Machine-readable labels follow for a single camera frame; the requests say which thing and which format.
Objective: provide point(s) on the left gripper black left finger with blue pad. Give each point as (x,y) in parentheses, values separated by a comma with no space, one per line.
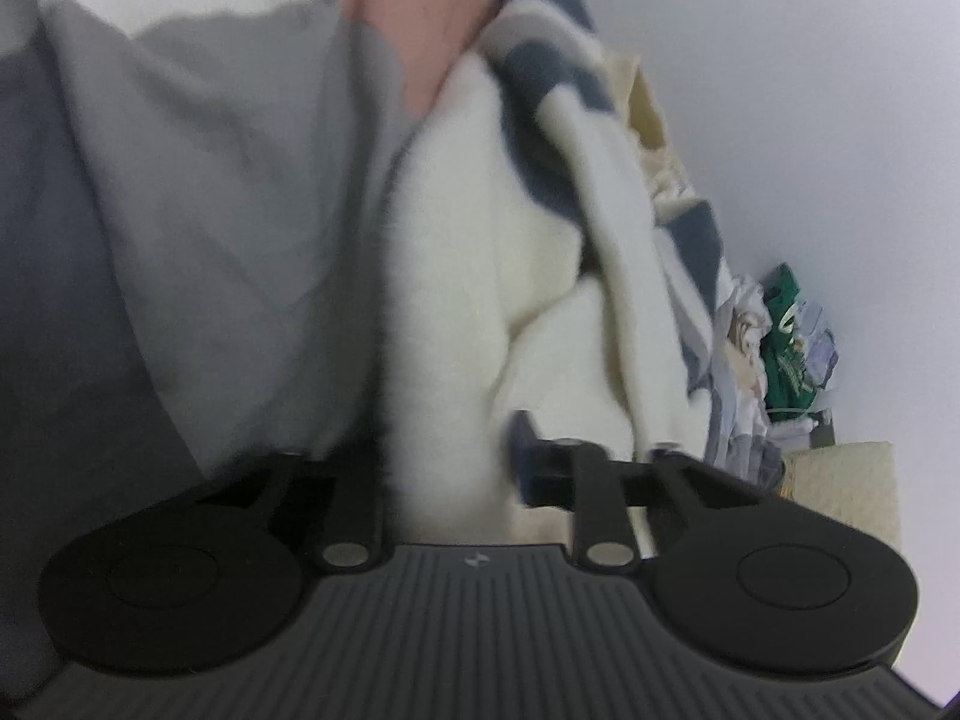
(212,574)

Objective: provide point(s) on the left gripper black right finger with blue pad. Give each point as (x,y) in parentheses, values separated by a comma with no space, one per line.
(742,574)

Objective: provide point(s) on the cream sweater with blue stripes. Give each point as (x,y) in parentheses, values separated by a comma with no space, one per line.
(541,260)

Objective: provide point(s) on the white crumpled cloth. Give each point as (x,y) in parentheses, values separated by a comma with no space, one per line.
(739,441)

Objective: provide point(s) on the cream textured cushion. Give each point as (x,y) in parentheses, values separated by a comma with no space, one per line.
(854,484)

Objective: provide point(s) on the green plastic bag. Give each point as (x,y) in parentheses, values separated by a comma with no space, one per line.
(789,388)

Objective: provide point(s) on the clear plastic package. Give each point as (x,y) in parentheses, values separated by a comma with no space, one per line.
(815,343)

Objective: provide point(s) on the patchwork pastel bed cover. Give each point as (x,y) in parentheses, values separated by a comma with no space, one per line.
(191,198)

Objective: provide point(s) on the wall power socket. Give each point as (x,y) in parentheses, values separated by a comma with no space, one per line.
(823,434)

